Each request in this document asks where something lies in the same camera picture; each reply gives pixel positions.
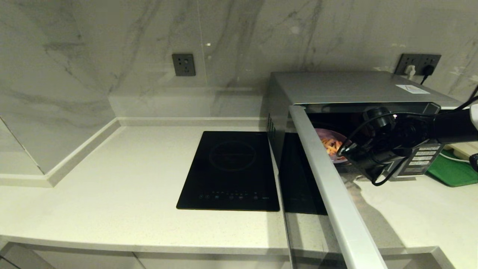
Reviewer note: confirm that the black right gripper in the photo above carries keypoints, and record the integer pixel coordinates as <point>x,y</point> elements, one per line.
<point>373,157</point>

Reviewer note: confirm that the purple plate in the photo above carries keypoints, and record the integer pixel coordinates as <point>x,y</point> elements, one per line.
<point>325,133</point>

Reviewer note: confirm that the dark glass microwave door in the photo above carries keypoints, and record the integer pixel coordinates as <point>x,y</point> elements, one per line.
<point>336,201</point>

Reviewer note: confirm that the silver microwave oven body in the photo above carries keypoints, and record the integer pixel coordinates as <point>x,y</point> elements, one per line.
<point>336,86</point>

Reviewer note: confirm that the orange french fry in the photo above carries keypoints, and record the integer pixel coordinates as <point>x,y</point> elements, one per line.
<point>326,142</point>
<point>332,151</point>
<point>338,145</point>

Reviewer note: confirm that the green cutting board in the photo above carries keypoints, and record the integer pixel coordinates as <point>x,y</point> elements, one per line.
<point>452,173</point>

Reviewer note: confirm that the cream power strip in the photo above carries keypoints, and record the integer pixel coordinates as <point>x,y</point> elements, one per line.
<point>465,149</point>

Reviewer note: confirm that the white plug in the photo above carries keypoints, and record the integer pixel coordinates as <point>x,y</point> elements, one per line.
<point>410,71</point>

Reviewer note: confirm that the black plug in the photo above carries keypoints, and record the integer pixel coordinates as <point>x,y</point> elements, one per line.
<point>428,70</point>

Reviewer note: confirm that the black induction cooktop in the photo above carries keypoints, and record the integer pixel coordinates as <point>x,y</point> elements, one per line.
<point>227,172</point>

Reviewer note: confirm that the beige corner cabinet panel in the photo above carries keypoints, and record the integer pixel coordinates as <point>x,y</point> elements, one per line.
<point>22,259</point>

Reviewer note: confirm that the grey double wall socket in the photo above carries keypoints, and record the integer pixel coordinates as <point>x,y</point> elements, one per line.
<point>418,59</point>

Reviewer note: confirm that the grey single wall socket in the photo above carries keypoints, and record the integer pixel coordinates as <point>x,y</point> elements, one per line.
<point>183,65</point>

